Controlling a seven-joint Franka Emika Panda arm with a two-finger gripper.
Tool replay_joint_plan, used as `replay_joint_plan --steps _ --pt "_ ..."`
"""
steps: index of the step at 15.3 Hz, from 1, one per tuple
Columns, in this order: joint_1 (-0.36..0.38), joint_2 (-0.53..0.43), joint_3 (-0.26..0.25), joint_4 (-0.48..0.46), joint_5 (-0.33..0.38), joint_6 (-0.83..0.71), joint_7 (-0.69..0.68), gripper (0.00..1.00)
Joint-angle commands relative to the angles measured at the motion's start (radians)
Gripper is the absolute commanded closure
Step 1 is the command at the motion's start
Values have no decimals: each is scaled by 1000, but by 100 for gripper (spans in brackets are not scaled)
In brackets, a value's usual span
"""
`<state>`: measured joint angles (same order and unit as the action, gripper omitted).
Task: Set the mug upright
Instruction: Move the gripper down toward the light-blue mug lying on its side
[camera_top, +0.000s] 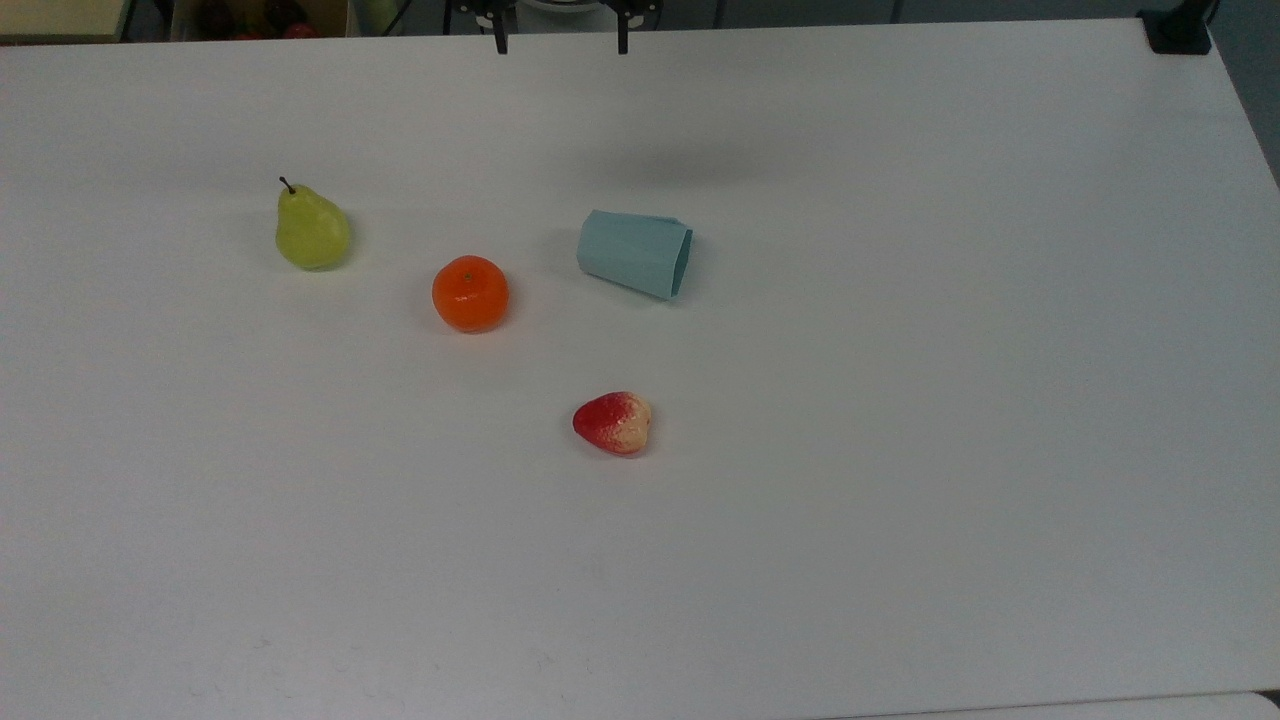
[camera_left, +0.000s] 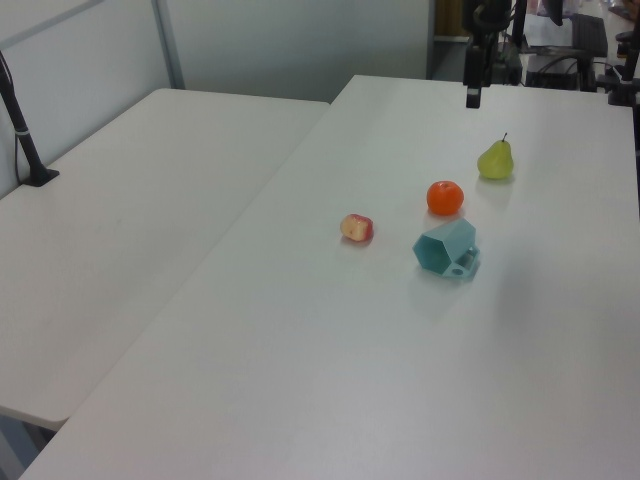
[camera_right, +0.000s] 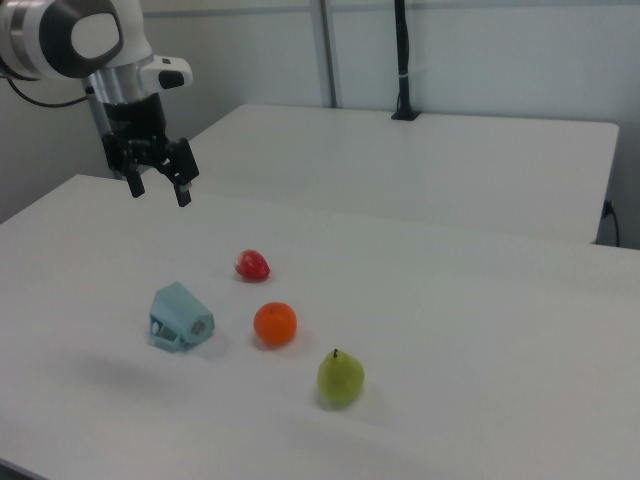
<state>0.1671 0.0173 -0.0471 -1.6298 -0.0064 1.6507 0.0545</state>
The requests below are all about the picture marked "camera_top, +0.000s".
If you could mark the red toy strawberry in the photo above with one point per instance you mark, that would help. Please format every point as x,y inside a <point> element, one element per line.
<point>613,423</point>

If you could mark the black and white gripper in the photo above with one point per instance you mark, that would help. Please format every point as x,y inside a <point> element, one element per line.
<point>470,6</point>

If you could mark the green toy pear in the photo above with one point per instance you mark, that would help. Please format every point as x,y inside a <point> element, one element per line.
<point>311,235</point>

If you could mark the wooden board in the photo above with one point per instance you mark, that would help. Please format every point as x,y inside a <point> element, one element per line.
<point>60,18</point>

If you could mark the black table clamp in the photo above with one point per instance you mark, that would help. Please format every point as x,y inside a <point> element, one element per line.
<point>1177,30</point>

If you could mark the light blue faceted mug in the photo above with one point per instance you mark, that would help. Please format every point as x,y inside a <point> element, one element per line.
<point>632,252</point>

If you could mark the orange toy mandarin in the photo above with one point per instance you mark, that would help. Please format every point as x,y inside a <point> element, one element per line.
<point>470,293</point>

